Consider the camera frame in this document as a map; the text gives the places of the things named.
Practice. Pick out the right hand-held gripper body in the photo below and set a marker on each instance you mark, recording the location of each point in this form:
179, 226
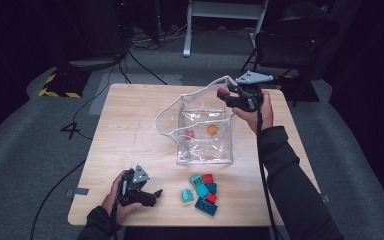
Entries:
253, 77

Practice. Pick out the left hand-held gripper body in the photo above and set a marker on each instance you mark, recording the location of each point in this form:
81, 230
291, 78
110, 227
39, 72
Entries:
140, 175

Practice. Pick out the teal sloped building block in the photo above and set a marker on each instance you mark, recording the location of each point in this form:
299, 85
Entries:
187, 195

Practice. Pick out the orange building block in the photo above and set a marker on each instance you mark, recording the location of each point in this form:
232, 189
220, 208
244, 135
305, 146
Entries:
212, 129

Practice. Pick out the green studded building block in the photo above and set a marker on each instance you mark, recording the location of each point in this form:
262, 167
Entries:
196, 180

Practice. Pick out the cyan building block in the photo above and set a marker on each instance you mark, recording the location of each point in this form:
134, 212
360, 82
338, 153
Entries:
202, 191

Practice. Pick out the long dark blue brick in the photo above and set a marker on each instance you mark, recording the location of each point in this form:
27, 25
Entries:
206, 207

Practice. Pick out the red building block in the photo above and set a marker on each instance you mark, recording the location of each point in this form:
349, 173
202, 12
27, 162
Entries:
211, 198
208, 178

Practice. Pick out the pink building block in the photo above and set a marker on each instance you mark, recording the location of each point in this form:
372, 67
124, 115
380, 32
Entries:
190, 134

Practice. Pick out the clear plastic bag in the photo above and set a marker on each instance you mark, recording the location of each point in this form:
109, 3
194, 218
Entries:
206, 154

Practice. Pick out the person's right hand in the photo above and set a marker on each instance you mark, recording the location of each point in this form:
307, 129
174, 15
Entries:
266, 116

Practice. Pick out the person's left hand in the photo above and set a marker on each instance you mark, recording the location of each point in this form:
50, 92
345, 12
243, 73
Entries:
111, 205

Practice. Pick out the black chair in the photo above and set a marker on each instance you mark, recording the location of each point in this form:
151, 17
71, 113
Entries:
280, 50

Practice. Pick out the black yellow striped base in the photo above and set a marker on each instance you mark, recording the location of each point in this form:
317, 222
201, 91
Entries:
300, 91
63, 85

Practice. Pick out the grey tape strip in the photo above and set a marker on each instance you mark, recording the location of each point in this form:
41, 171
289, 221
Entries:
326, 199
81, 191

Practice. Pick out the dark equipment case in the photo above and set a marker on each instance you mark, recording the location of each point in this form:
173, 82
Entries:
96, 26

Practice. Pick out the white desk frame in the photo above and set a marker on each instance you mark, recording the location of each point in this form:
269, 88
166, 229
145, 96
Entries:
187, 33

